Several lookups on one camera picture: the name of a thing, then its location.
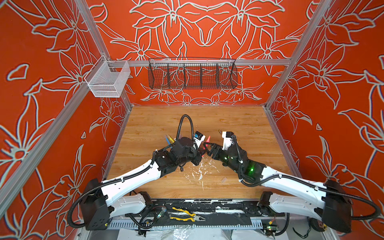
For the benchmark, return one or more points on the yellow handled pliers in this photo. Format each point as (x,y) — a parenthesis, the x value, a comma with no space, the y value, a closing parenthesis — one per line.
(187,217)

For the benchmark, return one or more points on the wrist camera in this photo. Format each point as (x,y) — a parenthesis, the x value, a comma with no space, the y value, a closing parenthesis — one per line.
(227,140)
(199,138)

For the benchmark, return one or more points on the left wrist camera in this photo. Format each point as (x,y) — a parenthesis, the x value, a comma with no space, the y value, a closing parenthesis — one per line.
(199,138)

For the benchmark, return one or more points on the yellow highlighter pen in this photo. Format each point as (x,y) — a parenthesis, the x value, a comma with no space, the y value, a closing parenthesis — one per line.
(171,140)

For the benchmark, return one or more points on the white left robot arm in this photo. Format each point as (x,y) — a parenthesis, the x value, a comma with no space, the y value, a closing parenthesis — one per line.
(95,205)

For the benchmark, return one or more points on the grey slotted cable duct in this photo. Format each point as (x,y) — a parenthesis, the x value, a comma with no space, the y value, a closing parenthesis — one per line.
(254,224)

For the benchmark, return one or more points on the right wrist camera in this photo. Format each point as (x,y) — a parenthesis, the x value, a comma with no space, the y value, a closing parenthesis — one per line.
(227,140)

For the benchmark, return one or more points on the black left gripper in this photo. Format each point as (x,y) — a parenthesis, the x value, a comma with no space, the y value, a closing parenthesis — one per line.
(198,155)

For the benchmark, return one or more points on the black wire mesh basket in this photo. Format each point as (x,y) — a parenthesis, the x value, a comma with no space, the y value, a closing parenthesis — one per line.
(192,74)

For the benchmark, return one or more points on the pink highlighter pen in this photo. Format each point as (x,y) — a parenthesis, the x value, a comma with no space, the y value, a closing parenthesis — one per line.
(206,144)

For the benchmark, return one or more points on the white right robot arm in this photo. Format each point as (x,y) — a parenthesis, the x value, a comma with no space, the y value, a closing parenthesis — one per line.
(326,202)

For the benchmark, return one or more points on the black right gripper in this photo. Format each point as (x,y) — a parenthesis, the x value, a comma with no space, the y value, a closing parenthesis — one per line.
(213,149)

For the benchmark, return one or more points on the white wire mesh basket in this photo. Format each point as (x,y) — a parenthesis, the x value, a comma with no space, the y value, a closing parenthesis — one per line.
(106,79)

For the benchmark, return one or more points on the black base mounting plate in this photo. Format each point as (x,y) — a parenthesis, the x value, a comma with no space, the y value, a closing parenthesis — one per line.
(216,211)

